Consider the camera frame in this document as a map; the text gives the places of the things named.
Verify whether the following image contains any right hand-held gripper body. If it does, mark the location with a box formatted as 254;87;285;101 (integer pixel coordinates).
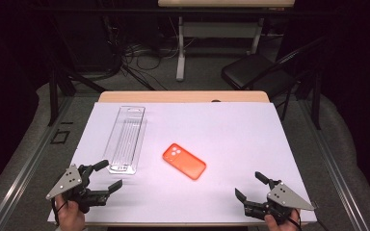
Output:
244;179;316;224

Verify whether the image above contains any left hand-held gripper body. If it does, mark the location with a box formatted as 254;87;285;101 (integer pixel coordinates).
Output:
45;164;111;215

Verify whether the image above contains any clear plastic rack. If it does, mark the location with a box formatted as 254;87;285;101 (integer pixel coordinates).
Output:
102;105;148;176

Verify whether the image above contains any orange phone case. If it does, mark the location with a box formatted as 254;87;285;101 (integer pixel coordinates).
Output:
162;142;207;181

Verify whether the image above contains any person's right hand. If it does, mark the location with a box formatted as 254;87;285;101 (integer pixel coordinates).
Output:
264;210;302;231

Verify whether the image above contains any person's left hand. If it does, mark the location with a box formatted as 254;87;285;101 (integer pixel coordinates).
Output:
55;194;86;231

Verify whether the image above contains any white table cover sheet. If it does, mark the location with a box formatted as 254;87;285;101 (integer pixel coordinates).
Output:
47;101;318;224

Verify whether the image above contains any black metal stand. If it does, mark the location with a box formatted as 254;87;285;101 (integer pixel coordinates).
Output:
295;64;323;131
46;15;109;127

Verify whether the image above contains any black folding chair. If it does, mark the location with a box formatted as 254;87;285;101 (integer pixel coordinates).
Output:
221;35;327;121

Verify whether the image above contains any black horizontal bar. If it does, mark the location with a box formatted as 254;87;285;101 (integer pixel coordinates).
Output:
28;7;338;17

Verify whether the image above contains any white-legged desk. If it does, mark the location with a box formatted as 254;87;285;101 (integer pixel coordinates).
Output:
157;0;296;82

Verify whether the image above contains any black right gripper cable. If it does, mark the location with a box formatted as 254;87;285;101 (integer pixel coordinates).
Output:
285;207;304;231

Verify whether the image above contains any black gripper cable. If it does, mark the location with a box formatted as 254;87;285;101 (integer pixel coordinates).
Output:
51;195;69;226
285;207;304;231

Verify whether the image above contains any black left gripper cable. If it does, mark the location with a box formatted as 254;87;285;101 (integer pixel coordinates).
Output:
51;195;69;226

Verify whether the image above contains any aluminium floor rail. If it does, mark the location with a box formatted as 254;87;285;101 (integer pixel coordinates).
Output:
0;95;75;231
297;99;370;231

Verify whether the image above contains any tangle of floor cables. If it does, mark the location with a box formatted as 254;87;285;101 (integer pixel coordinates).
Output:
109;18;187;91

